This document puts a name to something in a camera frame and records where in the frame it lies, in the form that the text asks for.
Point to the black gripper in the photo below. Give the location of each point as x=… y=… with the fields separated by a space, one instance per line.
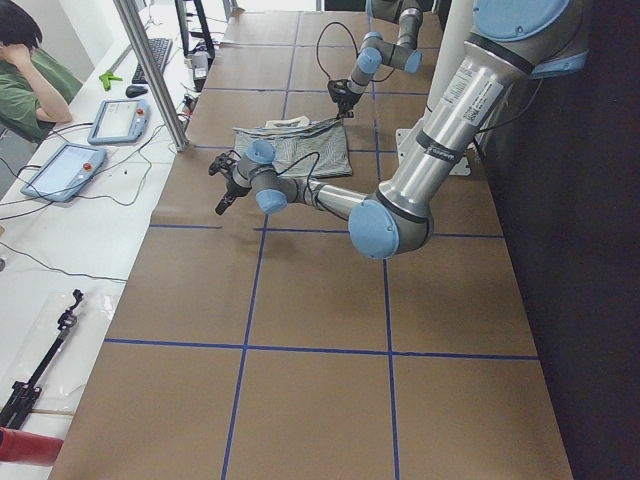
x=231 y=187
x=346 y=98

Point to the navy white striped polo shirt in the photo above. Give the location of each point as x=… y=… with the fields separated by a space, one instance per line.
x=297 y=137

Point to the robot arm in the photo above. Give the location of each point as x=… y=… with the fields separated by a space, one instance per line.
x=508 y=41
x=375 y=51

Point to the far teach pendant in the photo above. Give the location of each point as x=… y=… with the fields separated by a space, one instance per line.
x=119 y=122

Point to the teach pendant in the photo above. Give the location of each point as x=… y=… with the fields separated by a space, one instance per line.
x=119 y=122
x=66 y=172

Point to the black computer mouse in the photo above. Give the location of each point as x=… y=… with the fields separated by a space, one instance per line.
x=133 y=91

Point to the near teach pendant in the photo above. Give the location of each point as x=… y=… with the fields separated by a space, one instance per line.
x=66 y=172

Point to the green plastic clamp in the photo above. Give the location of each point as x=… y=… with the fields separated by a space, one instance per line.
x=107 y=78

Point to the seated person green shirt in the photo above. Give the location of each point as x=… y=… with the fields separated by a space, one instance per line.
x=36 y=90

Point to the black tripod stick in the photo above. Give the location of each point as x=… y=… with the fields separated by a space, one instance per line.
x=26 y=393

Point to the red cylinder object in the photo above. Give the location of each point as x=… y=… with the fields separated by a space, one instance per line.
x=28 y=448

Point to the aluminium frame post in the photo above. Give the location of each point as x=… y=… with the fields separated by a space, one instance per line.
x=140 y=44

